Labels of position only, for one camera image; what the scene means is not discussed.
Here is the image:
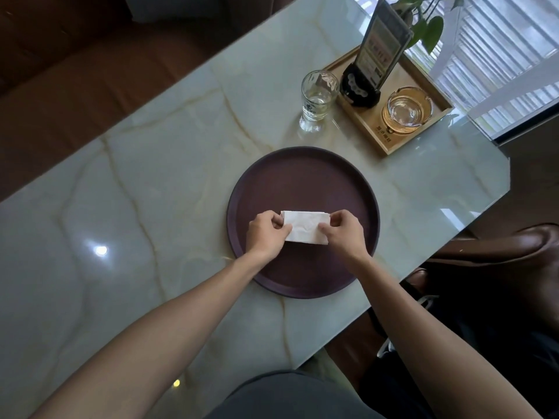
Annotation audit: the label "brown leather chair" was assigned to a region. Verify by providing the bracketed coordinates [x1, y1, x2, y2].
[404, 223, 559, 341]

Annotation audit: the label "clear drinking glass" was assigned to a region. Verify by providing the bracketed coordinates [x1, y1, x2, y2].
[299, 70, 340, 133]

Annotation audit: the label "person's left forearm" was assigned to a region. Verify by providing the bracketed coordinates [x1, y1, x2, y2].
[28, 253, 273, 419]

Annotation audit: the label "black table sign stand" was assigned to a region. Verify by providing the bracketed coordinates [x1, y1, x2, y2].
[339, 0, 414, 108]

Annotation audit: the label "clear glass ashtray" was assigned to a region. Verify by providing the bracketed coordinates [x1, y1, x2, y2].
[382, 86, 434, 136]

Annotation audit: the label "person's right forearm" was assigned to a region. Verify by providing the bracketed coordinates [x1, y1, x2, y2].
[353, 254, 544, 419]

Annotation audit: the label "round dark brown tray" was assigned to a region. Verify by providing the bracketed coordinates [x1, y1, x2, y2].
[226, 146, 381, 300]

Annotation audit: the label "rectangular wooden tray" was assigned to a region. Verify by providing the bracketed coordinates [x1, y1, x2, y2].
[323, 46, 455, 156]

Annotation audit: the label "person's right hand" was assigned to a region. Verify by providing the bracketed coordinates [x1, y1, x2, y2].
[317, 209, 370, 266]

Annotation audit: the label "white window blinds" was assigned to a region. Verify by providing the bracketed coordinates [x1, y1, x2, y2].
[349, 0, 559, 138]

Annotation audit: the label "person's left hand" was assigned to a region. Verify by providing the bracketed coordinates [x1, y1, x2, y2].
[245, 210, 293, 266]

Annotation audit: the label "white paper napkin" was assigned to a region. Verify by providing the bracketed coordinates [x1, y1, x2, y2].
[280, 210, 331, 246]

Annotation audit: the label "green potted plant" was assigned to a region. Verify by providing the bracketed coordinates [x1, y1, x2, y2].
[391, 0, 466, 55]

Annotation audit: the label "person's grey shirt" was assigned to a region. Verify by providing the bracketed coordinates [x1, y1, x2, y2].
[205, 370, 387, 419]

